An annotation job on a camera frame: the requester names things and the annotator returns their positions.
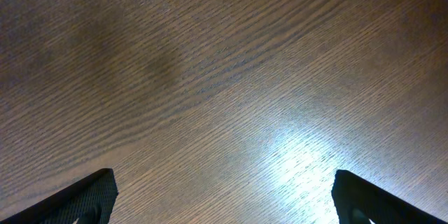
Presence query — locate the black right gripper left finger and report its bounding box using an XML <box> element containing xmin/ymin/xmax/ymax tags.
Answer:
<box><xmin>1</xmin><ymin>168</ymin><xmax>118</xmax><ymax>224</ymax></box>

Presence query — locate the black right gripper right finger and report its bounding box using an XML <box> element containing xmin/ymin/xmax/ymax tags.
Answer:
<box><xmin>331</xmin><ymin>169</ymin><xmax>447</xmax><ymax>224</ymax></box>

